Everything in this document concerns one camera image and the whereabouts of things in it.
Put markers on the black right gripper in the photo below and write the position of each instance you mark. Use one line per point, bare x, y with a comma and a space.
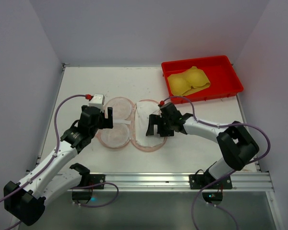
161, 125

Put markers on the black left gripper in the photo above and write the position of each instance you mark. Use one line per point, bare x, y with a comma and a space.
105, 120

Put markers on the white bra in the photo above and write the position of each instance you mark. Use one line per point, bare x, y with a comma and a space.
142, 112

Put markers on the floral mesh laundry bag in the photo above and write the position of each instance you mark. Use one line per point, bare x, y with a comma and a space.
123, 131

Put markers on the yellow bra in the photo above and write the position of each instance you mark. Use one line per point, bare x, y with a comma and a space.
188, 82

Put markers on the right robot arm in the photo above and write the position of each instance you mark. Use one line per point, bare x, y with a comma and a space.
235, 142

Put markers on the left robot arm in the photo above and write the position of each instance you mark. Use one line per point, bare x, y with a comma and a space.
27, 199

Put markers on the red plastic tray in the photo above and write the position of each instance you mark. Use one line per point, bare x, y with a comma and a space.
219, 71

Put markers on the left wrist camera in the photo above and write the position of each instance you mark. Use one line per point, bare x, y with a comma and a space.
96, 100

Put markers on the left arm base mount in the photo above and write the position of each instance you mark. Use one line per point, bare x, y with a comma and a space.
92, 179

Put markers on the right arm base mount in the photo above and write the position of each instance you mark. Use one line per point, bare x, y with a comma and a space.
200, 179

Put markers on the aluminium front rail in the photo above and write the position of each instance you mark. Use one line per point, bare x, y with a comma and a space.
180, 182

